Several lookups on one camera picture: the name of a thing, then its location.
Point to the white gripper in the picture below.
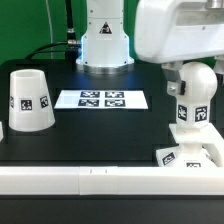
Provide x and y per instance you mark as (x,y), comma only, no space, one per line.
(177,30)

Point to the white lamp bulb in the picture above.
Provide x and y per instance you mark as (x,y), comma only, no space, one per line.
(193,107)

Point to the white lamp base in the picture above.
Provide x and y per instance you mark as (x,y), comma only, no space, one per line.
(196,148)

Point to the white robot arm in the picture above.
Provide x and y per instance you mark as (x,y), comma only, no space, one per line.
(105,46)

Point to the white lamp shade cone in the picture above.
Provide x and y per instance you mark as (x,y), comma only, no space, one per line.
(30,107)

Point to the white marker sheet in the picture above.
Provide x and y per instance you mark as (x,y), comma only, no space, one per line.
(101,99)

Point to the white left wall rail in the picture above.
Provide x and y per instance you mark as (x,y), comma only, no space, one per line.
(1,132)

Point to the white wall rail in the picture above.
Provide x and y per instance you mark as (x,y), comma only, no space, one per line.
(111,181)
(1,132)

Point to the white front wall rail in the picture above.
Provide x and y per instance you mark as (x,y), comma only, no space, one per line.
(111,181)

